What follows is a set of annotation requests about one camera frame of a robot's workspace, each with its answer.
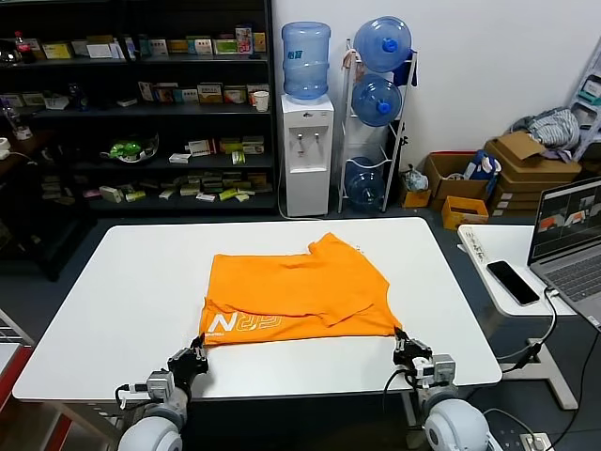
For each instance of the tall yellow box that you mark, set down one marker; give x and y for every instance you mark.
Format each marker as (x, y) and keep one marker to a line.
(259, 42)

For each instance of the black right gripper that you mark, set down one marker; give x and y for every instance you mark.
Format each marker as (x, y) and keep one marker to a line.
(413, 353)

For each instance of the bright green flat box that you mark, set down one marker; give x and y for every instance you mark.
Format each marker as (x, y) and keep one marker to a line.
(228, 194)

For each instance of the cola bottle red cap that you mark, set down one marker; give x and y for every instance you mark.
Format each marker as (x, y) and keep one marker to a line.
(19, 49)

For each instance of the pale green white box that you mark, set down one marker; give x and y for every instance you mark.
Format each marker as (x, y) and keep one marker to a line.
(33, 99)

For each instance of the grey striped clothes pile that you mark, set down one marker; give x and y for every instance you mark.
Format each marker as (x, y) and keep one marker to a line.
(554, 127)

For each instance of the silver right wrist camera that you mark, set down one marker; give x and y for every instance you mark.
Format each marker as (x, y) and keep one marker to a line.
(443, 371)

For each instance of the beige yellow medicine box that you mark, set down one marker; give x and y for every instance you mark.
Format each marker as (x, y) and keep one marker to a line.
(210, 94)

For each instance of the black smartphone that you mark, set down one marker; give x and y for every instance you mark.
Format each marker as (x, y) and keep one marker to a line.
(513, 283)

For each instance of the white green tilted box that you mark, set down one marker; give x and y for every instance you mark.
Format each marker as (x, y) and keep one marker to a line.
(111, 194)

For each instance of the small yellow printed carton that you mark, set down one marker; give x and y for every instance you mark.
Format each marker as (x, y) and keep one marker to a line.
(462, 218)

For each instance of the light green flat box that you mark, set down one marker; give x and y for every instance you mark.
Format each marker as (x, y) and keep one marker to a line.
(135, 196)

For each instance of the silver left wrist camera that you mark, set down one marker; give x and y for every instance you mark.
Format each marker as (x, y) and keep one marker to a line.
(161, 385)

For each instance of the upright blue white box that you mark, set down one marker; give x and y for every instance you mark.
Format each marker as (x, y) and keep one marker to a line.
(131, 48)

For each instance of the orange t-shirt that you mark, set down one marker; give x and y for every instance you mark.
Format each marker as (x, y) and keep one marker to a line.
(291, 282)

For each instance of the white red flat box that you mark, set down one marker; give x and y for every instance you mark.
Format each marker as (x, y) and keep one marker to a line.
(205, 197)

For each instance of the tall pink colourful box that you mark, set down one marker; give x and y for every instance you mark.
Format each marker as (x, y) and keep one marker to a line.
(243, 41)

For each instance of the blue water jug with label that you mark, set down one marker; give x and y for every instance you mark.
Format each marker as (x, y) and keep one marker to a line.
(306, 61)

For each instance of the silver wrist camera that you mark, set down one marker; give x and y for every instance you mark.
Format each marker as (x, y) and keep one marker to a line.
(443, 371)
(161, 385)

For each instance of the open brown cardboard box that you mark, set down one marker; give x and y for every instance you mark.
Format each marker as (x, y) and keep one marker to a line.
(446, 185)

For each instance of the white floor power strip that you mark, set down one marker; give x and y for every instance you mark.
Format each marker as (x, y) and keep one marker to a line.
(534, 441)

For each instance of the small white green box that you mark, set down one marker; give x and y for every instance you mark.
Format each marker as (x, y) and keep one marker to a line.
(189, 96)

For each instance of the white box red stripe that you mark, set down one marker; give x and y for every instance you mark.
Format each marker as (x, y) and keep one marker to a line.
(200, 147)

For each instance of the plain white medicine box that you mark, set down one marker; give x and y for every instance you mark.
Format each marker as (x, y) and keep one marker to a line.
(99, 51)

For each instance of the brown cardboard box white labels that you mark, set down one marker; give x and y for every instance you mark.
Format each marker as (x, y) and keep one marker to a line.
(526, 197)

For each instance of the green plastic packets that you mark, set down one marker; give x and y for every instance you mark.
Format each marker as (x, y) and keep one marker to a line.
(124, 149)

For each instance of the orange dark medicine box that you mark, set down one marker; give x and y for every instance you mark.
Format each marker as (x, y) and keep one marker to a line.
(166, 92)

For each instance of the small bright green box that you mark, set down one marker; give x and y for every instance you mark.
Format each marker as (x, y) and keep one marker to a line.
(238, 158)

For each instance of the black shelving unit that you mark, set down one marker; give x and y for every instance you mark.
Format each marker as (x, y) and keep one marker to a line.
(94, 113)

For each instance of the wide brown cardboard box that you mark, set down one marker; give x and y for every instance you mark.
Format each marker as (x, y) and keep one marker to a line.
(540, 171)

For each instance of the white side table base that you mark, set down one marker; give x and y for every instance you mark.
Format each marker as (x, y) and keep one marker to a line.
(559, 385)

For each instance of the grey laptop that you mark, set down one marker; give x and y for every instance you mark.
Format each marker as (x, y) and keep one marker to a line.
(573, 216)

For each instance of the flat yellow medicine box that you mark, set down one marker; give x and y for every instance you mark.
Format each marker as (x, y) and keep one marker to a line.
(178, 46)

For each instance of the white water dispenser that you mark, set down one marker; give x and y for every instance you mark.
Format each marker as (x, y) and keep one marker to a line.
(306, 178)

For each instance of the pink hanging rag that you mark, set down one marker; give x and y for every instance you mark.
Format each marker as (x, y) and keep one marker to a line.
(351, 63)

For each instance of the red white medicine box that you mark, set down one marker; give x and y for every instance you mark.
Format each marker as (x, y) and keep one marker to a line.
(234, 95)

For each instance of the flat cardboard box with flap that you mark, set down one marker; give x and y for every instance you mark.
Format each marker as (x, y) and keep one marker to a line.
(514, 148)

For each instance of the dark blue bottle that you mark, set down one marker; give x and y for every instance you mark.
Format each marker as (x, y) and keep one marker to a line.
(77, 98)

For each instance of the red grey metal cart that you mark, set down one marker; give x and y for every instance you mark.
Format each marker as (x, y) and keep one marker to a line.
(14, 366)

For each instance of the white paper cup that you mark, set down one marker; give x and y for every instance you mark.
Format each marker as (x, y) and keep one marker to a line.
(261, 102)

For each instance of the white metal storage rack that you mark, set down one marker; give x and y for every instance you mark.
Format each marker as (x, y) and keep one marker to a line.
(589, 117)

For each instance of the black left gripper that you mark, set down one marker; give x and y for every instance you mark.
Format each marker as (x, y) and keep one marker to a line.
(185, 368)

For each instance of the low flat white box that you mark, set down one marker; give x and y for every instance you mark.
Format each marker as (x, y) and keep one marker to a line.
(180, 159)

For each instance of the knotted white plastic bag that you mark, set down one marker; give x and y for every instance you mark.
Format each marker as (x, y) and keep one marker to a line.
(415, 181)

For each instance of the upright white red box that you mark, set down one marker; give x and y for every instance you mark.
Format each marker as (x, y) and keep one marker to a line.
(145, 91)

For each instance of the yellow white medicine box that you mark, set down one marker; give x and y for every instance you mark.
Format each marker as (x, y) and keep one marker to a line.
(56, 51)

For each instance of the yellow green medicine box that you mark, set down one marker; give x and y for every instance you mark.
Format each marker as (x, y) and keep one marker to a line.
(230, 145)

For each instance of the blue white bag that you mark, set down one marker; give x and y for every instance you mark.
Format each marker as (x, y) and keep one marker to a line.
(483, 164)

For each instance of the steel bowl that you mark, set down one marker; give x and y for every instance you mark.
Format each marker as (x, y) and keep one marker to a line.
(148, 150)

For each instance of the teal white medicine box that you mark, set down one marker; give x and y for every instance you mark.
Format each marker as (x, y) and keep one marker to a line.
(158, 48)

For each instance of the plain yellow cardboard box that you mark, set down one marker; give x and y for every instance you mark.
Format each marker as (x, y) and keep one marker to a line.
(415, 199)

